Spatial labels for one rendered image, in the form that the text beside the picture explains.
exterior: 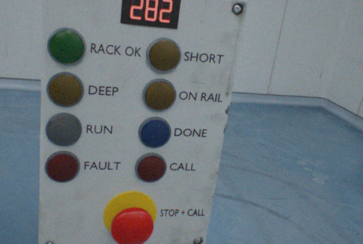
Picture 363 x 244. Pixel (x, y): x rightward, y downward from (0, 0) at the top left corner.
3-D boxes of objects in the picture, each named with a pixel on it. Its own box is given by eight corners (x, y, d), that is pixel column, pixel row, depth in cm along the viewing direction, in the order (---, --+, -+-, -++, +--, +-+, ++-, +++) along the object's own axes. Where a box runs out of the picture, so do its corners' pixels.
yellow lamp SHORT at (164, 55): (178, 74, 33) (183, 41, 32) (147, 71, 33) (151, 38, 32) (177, 71, 34) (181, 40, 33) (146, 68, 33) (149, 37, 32)
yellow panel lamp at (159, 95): (173, 112, 34) (177, 83, 33) (143, 111, 34) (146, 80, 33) (172, 109, 35) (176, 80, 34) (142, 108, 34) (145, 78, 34)
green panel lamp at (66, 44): (83, 66, 31) (85, 32, 30) (47, 63, 31) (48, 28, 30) (84, 64, 32) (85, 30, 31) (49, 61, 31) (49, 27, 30)
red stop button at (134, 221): (152, 250, 36) (157, 213, 35) (109, 252, 35) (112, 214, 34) (146, 221, 40) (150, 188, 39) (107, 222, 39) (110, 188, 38)
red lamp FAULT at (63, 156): (77, 183, 35) (79, 155, 34) (45, 183, 34) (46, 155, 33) (77, 179, 35) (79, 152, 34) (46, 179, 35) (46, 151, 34)
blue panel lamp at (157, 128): (169, 149, 35) (172, 121, 35) (139, 148, 35) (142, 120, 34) (167, 145, 36) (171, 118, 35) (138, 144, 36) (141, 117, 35)
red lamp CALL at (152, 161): (164, 183, 37) (168, 157, 36) (135, 183, 36) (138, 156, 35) (163, 179, 37) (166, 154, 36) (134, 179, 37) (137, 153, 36)
